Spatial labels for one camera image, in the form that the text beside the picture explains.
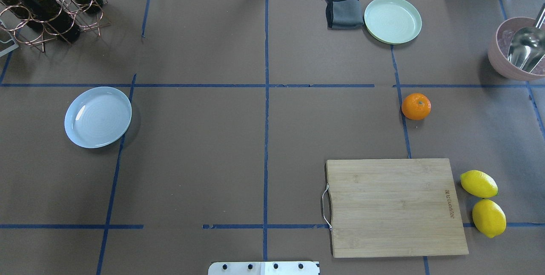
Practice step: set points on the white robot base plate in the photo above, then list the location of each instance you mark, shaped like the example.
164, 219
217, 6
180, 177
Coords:
265, 268

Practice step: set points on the copper wire bottle rack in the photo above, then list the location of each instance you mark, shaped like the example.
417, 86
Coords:
36, 22

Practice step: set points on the pink bowl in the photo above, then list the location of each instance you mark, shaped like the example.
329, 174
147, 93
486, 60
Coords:
499, 46

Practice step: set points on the lower yellow lemon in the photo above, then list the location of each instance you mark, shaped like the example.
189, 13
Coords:
489, 218

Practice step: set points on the wooden cutting board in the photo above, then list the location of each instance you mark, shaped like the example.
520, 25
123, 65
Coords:
393, 208

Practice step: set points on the dark green wine bottle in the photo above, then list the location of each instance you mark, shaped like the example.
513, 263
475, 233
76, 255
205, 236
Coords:
55, 20

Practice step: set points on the upper yellow lemon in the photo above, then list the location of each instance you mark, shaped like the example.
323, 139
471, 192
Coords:
479, 184

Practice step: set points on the orange fruit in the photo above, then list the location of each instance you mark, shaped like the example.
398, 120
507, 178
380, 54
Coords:
416, 106

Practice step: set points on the folded grey cloth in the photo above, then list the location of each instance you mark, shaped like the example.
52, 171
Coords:
344, 14

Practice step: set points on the metal ice scoop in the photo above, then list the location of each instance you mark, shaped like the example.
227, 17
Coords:
527, 46

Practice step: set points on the light blue plate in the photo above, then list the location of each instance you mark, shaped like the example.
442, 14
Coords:
98, 117

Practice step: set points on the light green plate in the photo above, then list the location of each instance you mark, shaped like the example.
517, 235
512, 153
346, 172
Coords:
392, 21

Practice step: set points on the yellow lemon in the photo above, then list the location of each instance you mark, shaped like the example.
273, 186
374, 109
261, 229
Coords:
489, 218
479, 184

